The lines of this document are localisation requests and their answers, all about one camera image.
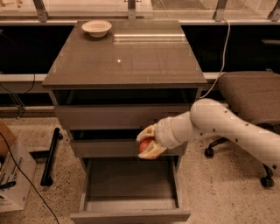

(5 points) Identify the grey middle drawer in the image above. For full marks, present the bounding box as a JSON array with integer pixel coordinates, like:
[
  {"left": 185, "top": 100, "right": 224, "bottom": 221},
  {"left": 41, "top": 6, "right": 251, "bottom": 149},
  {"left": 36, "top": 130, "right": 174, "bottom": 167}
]
[{"left": 69, "top": 128, "right": 189, "bottom": 158}]

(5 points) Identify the white cardboard box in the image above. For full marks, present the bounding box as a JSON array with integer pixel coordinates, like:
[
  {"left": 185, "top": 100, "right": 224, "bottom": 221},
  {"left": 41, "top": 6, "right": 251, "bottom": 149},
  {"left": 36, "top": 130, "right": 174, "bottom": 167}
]
[{"left": 0, "top": 122, "right": 37, "bottom": 213}]

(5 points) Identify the grey top drawer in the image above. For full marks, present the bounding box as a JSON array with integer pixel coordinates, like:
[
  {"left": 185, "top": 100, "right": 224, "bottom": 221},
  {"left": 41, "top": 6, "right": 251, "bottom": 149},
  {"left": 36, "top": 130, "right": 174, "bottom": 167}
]
[{"left": 53, "top": 88, "right": 197, "bottom": 130}]

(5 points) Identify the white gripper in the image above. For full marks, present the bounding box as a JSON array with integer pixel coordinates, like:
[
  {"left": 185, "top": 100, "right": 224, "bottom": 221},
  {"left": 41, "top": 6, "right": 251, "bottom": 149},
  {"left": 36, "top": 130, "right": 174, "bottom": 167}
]
[{"left": 136, "top": 116, "right": 182, "bottom": 160}]

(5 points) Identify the black cable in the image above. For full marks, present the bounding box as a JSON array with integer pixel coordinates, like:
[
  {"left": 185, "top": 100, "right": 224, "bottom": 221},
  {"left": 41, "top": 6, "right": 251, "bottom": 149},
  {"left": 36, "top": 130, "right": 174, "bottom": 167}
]
[{"left": 0, "top": 132, "right": 60, "bottom": 224}]

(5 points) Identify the white paper bowl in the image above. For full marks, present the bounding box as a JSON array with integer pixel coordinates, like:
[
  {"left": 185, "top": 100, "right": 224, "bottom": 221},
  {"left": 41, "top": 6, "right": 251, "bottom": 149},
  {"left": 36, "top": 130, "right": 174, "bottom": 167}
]
[{"left": 81, "top": 20, "right": 112, "bottom": 38}]

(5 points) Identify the grey drawer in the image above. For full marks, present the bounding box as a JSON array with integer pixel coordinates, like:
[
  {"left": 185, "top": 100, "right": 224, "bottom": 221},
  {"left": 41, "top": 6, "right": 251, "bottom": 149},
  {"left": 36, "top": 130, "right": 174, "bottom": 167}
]
[
  {"left": 69, "top": 128, "right": 189, "bottom": 158},
  {"left": 53, "top": 88, "right": 197, "bottom": 130},
  {"left": 71, "top": 157, "right": 190, "bottom": 224}
]

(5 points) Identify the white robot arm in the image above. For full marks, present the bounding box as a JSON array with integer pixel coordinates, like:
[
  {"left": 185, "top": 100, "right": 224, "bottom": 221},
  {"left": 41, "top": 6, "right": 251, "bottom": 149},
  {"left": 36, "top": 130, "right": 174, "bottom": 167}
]
[{"left": 136, "top": 98, "right": 280, "bottom": 174}]

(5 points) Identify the grey bottom drawer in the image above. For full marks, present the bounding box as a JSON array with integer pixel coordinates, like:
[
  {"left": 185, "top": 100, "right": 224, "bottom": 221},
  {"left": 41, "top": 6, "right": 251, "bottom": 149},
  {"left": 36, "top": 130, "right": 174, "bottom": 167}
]
[{"left": 71, "top": 157, "right": 190, "bottom": 224}]

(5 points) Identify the white cable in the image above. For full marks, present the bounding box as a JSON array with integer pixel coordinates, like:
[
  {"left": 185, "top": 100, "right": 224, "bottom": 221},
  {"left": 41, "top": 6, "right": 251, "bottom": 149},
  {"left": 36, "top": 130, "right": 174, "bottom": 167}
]
[{"left": 199, "top": 17, "right": 231, "bottom": 100}]

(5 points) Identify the red apple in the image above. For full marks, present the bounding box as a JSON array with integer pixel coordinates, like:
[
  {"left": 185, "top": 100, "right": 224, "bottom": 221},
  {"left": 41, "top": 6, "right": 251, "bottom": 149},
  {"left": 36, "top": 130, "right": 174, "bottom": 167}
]
[{"left": 139, "top": 137, "right": 154, "bottom": 153}]

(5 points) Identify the grey office chair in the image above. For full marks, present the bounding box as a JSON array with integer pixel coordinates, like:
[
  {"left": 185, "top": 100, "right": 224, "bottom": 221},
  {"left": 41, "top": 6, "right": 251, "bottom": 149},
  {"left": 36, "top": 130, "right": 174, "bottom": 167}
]
[{"left": 204, "top": 71, "right": 280, "bottom": 188}]

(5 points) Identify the grey drawer cabinet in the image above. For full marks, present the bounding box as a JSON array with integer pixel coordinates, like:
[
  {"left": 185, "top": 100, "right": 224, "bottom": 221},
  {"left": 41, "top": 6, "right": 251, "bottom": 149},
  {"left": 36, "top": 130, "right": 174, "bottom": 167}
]
[{"left": 42, "top": 19, "right": 207, "bottom": 173}]

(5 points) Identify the black metal bar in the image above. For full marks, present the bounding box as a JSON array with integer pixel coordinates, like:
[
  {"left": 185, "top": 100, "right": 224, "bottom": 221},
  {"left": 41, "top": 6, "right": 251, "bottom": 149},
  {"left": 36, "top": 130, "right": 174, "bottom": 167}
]
[{"left": 40, "top": 128, "right": 63, "bottom": 186}]

